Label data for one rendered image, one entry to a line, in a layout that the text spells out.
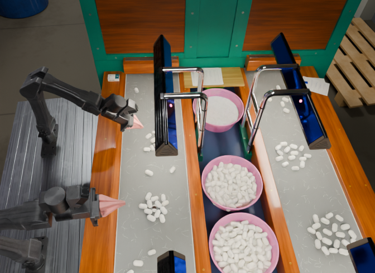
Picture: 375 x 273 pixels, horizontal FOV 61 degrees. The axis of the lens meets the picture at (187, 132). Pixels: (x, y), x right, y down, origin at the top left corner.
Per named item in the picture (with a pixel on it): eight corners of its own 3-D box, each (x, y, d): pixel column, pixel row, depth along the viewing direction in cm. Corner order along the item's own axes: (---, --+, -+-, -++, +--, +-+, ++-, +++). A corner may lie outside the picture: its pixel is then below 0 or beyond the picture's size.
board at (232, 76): (184, 88, 175) (184, 86, 174) (182, 70, 184) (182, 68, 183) (244, 86, 177) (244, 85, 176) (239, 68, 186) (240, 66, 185)
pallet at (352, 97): (427, 105, 280) (435, 97, 271) (339, 115, 269) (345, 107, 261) (359, 25, 352) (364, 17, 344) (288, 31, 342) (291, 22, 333)
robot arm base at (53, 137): (54, 114, 162) (39, 116, 161) (51, 146, 150) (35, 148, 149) (58, 124, 168) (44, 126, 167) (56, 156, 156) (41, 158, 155)
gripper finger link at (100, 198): (123, 190, 98) (92, 194, 96) (125, 212, 93) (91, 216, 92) (125, 200, 103) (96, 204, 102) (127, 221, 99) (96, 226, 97)
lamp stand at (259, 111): (245, 159, 158) (265, 95, 123) (238, 128, 170) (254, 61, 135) (282, 157, 159) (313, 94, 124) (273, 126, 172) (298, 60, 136)
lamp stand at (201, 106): (163, 163, 155) (160, 98, 120) (162, 130, 167) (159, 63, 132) (202, 161, 156) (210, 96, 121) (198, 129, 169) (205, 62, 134)
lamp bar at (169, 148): (155, 157, 113) (154, 145, 108) (153, 47, 152) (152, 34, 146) (178, 156, 114) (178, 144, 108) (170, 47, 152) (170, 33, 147)
